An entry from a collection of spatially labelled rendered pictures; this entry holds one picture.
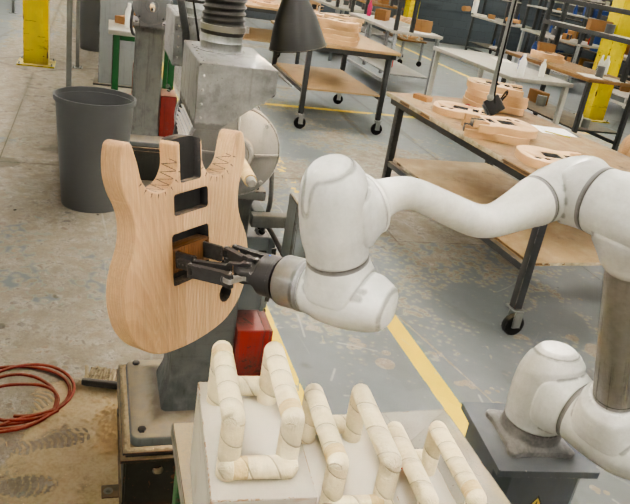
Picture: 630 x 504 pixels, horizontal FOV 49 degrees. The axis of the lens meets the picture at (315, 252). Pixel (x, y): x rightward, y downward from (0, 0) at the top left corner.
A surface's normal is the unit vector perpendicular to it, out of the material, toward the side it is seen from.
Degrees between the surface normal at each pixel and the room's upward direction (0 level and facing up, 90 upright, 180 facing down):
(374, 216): 80
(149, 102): 90
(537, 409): 92
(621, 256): 118
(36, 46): 90
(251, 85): 90
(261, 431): 0
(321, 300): 100
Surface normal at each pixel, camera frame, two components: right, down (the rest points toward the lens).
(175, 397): 0.30, 0.13
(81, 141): -0.07, 0.44
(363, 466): 0.15, -0.91
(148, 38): 0.22, 0.43
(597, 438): -0.73, 0.45
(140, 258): 0.85, 0.20
